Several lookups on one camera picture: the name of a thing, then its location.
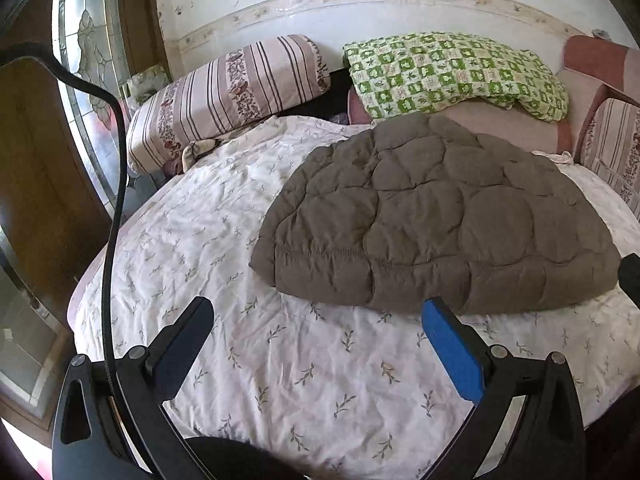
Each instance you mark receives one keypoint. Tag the white floral bed sheet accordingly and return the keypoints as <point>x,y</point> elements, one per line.
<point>300,370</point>

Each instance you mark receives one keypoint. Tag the beige crumpled cloth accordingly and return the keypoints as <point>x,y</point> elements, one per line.
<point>197,150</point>

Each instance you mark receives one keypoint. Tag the wooden glass cabinet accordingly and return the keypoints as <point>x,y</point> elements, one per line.
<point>25,335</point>

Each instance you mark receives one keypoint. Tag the wooden door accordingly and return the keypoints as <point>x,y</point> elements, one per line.
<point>40,160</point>

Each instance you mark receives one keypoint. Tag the brown quilted hooded jacket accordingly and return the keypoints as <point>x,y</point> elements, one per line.
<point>425,220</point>

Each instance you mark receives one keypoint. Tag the stained glass door pane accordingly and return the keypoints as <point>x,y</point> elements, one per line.
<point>80,35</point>

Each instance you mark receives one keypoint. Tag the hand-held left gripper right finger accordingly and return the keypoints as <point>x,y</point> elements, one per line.
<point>452,352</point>

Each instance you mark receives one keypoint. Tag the small floral pillow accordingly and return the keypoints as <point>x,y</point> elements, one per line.
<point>147,82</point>

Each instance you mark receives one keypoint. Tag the green checkered pillow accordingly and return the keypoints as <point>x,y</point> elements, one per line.
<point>450,70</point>

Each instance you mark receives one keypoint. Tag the striped floral cushion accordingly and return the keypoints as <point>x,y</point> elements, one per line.
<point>615,140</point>

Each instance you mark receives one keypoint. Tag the striped floral pillow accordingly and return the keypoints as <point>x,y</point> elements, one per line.
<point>225,95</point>

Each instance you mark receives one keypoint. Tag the small grey object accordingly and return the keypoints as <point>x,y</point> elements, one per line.
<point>599,34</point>

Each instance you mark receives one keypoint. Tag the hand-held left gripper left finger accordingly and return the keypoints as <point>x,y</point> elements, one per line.
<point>182,347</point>

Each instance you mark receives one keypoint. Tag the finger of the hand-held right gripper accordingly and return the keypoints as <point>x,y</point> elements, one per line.
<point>631,280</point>

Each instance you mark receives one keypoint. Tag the dark cloth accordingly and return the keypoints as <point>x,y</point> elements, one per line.
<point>240,460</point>

